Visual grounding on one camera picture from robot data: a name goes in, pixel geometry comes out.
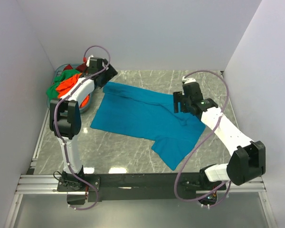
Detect blue t shirt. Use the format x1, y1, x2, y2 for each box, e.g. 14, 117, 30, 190
90, 82, 206, 170

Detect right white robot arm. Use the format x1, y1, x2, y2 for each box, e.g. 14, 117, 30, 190
173, 79, 266, 186

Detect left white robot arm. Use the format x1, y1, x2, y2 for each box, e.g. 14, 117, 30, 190
49, 56, 117, 182

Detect dark red t shirt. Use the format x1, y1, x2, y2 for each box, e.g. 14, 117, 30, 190
63, 63, 87, 73

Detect teal laundry basket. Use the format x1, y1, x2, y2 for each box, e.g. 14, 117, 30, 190
46, 63, 95, 114

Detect orange t shirt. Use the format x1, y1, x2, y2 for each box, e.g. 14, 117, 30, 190
56, 73, 81, 98

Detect green t shirt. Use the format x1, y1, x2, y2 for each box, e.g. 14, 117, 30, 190
46, 69, 80, 100

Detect black base beam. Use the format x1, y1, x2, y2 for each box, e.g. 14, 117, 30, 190
57, 172, 227, 205

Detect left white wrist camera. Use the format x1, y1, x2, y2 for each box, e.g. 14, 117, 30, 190
83, 55, 94, 67

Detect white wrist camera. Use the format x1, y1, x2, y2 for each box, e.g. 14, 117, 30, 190
83, 55, 94, 67
182, 76, 196, 85

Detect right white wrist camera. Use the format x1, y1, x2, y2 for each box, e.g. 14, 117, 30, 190
182, 76, 196, 85

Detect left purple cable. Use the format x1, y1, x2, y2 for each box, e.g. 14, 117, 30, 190
54, 45, 112, 211

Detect purple cable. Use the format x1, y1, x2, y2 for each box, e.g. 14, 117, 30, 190
54, 45, 112, 211
173, 69, 231, 209

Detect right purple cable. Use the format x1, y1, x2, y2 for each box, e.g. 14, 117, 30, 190
173, 69, 231, 209

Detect aluminium rail frame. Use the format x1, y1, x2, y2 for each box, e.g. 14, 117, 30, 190
15, 175, 266, 194

